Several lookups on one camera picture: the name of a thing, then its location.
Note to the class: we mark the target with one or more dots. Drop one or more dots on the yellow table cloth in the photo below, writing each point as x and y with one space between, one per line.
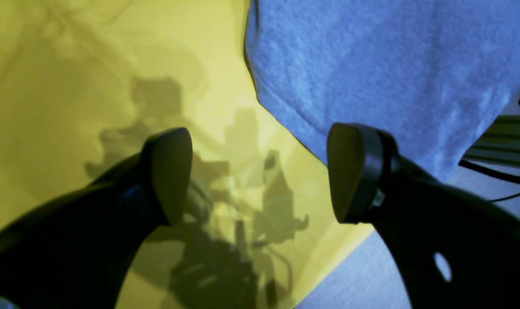
83 83

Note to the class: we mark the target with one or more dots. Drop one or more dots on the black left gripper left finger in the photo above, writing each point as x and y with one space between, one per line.
74 252

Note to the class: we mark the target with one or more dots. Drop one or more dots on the grey t-shirt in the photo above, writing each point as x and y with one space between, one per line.
433 73

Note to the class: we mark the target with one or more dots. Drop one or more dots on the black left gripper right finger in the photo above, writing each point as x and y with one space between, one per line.
454 250

